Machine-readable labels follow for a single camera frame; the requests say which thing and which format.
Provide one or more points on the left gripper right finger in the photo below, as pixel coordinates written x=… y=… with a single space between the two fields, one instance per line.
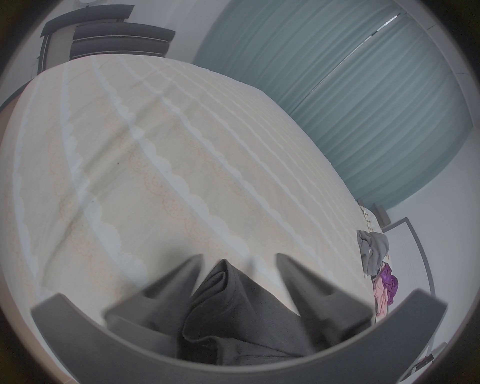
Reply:
x=326 y=311

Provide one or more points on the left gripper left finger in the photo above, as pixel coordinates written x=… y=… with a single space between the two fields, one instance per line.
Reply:
x=157 y=311

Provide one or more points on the black T-shirt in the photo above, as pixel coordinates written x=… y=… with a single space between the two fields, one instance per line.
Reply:
x=240 y=318

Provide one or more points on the bed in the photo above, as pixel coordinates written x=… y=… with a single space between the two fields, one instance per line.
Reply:
x=168 y=150

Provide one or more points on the pink garment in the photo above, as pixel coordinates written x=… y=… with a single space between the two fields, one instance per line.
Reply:
x=379 y=296

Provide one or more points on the purple garment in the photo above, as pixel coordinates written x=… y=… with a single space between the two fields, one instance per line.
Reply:
x=390 y=281

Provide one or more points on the grey garment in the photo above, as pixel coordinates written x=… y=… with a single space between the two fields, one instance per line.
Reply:
x=375 y=251

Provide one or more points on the grey bedside table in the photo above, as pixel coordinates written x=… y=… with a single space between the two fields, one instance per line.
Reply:
x=381 y=213

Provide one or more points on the black chest of drawers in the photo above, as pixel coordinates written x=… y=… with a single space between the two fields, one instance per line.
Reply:
x=120 y=41

